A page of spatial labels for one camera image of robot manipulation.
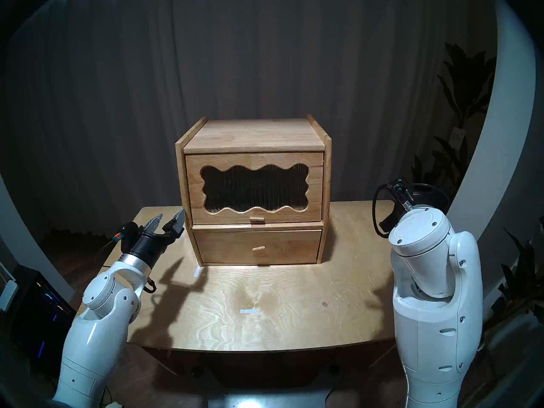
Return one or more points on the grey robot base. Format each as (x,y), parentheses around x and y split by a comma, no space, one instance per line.
(272,400)

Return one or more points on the wooden cabinet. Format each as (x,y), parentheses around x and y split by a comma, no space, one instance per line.
(255,135)

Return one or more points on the white wall device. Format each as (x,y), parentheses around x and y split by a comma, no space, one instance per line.
(7,296)

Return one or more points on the tall dark leafy plant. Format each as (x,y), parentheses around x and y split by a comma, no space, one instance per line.
(463,88)

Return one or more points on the white plant tag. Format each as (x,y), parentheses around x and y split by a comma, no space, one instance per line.
(457,134)

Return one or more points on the wooden door with wavy window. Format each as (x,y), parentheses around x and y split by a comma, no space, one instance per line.
(195,199)

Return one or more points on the grey pleated curtain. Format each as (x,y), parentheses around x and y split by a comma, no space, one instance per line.
(255,50)

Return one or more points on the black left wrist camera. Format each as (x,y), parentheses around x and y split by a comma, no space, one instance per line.
(127,233)

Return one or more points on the small dark potted plant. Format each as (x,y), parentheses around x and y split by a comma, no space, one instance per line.
(518,275)

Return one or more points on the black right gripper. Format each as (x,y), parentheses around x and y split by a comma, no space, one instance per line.
(429,194)

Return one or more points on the black computer tower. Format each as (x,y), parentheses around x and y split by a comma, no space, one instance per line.
(36,322)

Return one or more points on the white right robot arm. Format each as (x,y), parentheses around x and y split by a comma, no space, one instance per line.
(433,309)

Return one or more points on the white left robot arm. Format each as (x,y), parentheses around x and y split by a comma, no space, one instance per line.
(97,326)

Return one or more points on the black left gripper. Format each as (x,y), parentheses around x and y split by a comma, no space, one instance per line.
(148,247)

